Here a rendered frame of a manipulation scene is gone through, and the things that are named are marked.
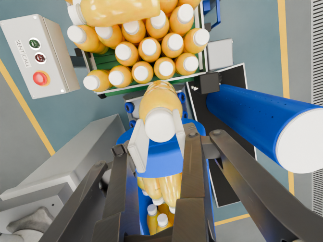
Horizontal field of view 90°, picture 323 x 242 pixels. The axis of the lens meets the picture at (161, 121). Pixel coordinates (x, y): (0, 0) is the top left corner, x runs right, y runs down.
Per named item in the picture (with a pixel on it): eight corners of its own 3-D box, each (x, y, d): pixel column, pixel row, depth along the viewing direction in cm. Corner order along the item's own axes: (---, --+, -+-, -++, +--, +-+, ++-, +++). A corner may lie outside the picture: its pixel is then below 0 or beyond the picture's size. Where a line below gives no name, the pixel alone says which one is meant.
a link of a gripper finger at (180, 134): (175, 134, 13) (184, 131, 13) (171, 109, 20) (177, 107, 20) (184, 163, 15) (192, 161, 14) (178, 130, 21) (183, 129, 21)
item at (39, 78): (38, 86, 45) (35, 86, 44) (32, 73, 44) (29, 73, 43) (50, 83, 45) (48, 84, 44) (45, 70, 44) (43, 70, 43)
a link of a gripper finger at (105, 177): (133, 181, 13) (99, 189, 13) (140, 149, 18) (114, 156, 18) (126, 166, 13) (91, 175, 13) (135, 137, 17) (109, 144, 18)
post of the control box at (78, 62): (117, 68, 148) (52, 68, 53) (116, 63, 147) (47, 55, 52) (121, 67, 148) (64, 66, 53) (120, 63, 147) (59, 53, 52)
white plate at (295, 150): (262, 158, 64) (260, 157, 65) (314, 182, 68) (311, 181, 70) (311, 95, 56) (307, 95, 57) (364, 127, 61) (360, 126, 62)
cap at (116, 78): (119, 68, 46) (118, 68, 45) (126, 81, 47) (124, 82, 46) (107, 74, 47) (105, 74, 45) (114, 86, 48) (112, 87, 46)
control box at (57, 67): (52, 94, 56) (31, 99, 46) (27, 30, 50) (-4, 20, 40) (80, 89, 56) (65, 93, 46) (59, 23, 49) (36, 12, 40)
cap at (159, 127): (142, 133, 22) (141, 139, 20) (149, 105, 20) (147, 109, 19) (170, 139, 22) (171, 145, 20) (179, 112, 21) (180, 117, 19)
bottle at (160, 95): (143, 105, 39) (129, 141, 22) (149, 76, 37) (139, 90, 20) (171, 112, 40) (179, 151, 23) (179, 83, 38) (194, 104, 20)
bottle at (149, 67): (138, 82, 66) (132, 88, 48) (133, 64, 63) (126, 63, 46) (155, 78, 65) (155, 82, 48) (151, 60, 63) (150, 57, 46)
